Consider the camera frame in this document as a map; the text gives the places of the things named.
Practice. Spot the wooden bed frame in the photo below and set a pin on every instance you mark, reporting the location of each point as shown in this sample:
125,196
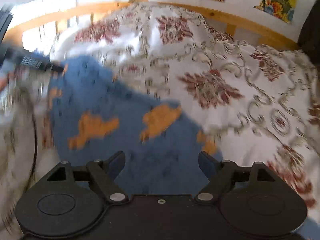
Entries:
97,11

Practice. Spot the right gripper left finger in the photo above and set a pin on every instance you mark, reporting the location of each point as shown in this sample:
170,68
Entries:
115,164

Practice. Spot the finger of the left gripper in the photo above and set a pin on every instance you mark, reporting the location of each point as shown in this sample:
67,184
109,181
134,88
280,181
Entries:
41,63

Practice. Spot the blue patterned pants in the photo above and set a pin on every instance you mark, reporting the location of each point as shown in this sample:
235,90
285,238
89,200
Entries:
93,116

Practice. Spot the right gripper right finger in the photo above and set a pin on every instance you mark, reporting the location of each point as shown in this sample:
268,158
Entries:
208,165

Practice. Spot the floral white bedspread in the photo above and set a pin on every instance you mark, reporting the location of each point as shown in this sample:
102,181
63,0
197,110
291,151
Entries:
251,103

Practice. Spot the dark cushion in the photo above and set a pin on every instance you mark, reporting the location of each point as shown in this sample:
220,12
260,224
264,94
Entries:
309,36

